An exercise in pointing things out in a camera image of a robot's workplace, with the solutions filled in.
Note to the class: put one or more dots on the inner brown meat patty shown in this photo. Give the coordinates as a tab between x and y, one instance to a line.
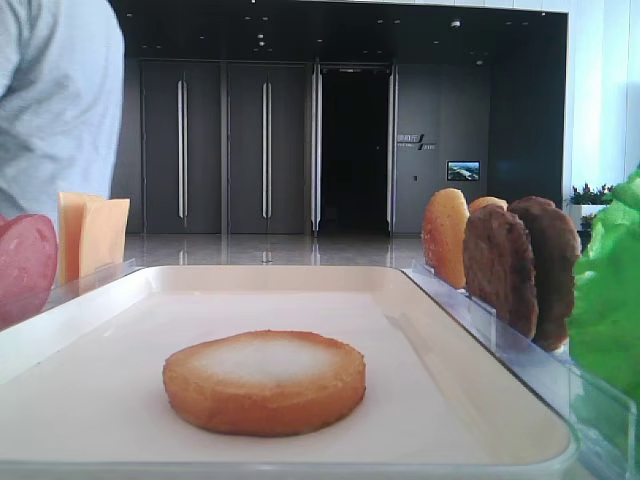
499	266

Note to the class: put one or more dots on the green lettuce leaf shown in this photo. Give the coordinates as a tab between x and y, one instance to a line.
604	325

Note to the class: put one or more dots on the cream rectangular tray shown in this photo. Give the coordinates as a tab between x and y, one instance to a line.
82	393

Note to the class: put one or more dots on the outer brown meat patty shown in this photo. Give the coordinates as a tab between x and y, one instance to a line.
556	248

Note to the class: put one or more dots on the clear acrylic rack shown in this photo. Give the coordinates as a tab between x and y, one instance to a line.
607	420
26	306

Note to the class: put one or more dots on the bun slice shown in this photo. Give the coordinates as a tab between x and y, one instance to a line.
487	201
443	233

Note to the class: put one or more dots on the brown meat patty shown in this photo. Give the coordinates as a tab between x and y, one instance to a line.
556	248
499	266

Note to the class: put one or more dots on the orange cheese slice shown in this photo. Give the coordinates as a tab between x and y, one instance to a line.
70	214
102	236

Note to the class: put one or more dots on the bread slice on tray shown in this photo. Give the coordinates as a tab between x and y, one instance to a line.
266	383

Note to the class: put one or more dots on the outer orange cheese slice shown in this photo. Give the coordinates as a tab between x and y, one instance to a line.
70	214

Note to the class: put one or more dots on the outer red tomato slice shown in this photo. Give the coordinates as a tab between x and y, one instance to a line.
29	253

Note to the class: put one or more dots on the potted flower plants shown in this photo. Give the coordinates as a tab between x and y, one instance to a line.
586	202

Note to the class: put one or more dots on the right clear acrylic rack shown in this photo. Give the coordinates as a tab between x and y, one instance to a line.
607	420

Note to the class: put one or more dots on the person in grey shirt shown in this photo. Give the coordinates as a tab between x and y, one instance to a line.
62	80

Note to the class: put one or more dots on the red tomato slice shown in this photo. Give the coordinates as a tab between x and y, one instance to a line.
3	224
29	253

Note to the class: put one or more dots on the inner red tomato slice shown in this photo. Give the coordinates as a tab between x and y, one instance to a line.
3	224

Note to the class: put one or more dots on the inner bun slice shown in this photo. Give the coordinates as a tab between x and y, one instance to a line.
443	233

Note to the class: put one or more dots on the inner orange cheese slice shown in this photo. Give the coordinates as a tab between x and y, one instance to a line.
102	236

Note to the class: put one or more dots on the small wall screen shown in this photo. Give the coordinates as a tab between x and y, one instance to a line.
463	171

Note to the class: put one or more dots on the left clear acrylic rack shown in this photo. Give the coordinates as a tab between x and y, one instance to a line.
26	306

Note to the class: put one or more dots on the outer bun slice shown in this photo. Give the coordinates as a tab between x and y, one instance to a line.
487	201

